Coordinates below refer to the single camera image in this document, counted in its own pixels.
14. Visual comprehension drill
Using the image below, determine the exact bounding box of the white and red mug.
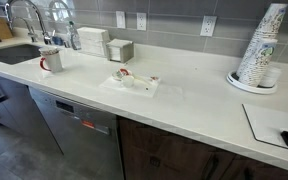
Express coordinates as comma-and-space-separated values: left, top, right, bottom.
38, 47, 64, 74

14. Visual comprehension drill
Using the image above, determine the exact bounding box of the short printed paper cup stack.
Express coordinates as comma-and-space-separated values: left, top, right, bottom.
239, 37, 279, 88

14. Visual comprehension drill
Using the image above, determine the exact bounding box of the small red patterned plate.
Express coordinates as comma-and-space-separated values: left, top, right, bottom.
111, 68, 133, 82

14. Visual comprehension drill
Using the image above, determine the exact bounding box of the clear bottle green cap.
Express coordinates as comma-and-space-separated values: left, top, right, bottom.
66, 20, 82, 51

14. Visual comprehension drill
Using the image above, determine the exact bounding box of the white light switch plate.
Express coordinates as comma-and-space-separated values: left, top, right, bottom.
115, 10, 127, 30

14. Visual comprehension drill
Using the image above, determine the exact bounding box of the white round tray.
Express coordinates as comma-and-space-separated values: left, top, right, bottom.
226, 70, 279, 95

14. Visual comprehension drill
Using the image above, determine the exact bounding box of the white box container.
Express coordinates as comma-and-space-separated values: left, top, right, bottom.
76, 26, 111, 58

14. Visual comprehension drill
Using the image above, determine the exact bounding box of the white paper mat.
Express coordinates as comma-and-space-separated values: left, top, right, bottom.
99, 73, 162, 99

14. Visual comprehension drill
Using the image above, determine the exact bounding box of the grey napkin holder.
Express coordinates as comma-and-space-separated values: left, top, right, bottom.
105, 38, 135, 64

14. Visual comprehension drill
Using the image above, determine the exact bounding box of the dark wood sink cabinet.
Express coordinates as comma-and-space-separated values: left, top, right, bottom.
0, 69, 63, 156

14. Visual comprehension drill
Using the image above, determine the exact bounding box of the wooden cutting board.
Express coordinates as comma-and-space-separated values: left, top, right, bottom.
0, 17, 14, 41

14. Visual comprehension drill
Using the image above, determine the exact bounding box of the white flat board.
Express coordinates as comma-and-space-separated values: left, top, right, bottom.
242, 103, 288, 154

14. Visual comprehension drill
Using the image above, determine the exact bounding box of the white lid stack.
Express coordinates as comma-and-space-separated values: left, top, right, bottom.
259, 66, 282, 89

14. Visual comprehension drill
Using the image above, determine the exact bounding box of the tall chrome faucet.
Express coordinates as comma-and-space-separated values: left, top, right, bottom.
4, 0, 53, 45

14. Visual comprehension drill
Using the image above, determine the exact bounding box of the steel undermount sink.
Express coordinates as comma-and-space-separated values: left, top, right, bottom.
0, 43, 43, 66

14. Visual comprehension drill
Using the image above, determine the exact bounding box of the stainless steel dishwasher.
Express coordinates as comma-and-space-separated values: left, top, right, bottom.
28, 85, 125, 180

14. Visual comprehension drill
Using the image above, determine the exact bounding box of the white wall outlet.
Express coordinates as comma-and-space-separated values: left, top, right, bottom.
199, 15, 218, 38
136, 12, 148, 32

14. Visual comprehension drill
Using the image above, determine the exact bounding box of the tall printed paper cup stack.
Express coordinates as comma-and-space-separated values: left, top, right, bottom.
236, 3, 288, 81

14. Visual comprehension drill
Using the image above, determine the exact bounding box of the small white cup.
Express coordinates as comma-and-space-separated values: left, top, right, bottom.
121, 75, 136, 89

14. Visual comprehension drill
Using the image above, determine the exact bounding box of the blue sponge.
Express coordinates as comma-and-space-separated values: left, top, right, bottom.
51, 35, 65, 47

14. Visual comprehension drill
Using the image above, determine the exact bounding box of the small chrome faucet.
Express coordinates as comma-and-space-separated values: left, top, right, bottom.
12, 16, 39, 43

